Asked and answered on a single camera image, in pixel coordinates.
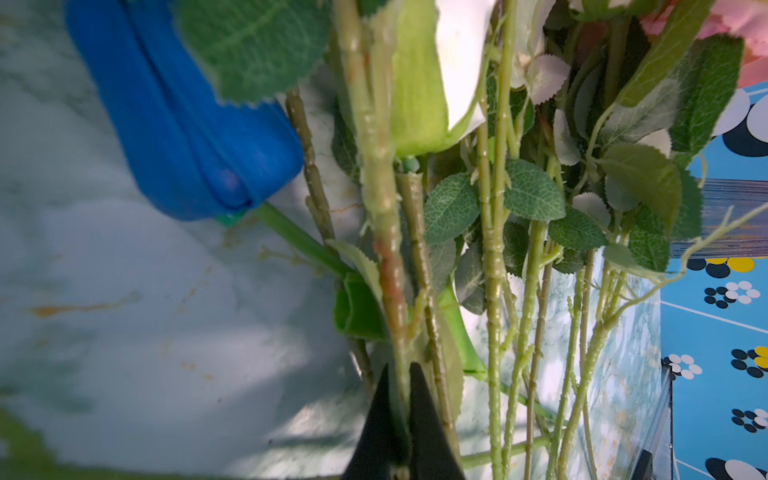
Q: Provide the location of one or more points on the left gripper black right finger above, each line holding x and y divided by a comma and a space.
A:
431, 455

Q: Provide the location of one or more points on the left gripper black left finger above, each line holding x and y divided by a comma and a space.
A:
377, 447

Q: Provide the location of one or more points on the bunch of pink flowers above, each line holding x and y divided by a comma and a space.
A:
496, 171

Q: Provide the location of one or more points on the blue tulip flower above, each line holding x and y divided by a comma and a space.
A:
192, 157

